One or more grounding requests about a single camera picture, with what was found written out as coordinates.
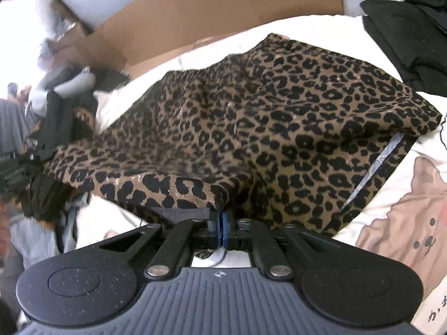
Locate brown patterned garment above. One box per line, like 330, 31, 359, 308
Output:
72, 108, 95, 131

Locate brown cardboard sheet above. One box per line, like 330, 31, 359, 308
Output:
47, 0, 344, 79

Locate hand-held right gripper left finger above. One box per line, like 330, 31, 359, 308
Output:
99, 211, 220, 280

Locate dark grey cloth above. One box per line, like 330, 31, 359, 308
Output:
0, 99, 39, 154

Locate printed bear blanket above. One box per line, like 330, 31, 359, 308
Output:
63, 14, 447, 335

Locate black clothes pile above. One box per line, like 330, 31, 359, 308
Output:
360, 0, 447, 96

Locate grey neck pillow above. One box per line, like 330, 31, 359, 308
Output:
28, 66, 96, 116

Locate blue jeans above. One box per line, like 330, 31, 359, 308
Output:
10, 195, 91, 259

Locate leopard print skirt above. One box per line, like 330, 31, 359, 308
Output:
42, 33, 442, 236

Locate small plush toy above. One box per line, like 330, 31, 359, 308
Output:
7, 82, 33, 112

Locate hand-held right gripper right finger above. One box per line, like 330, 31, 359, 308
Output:
221, 211, 341, 280

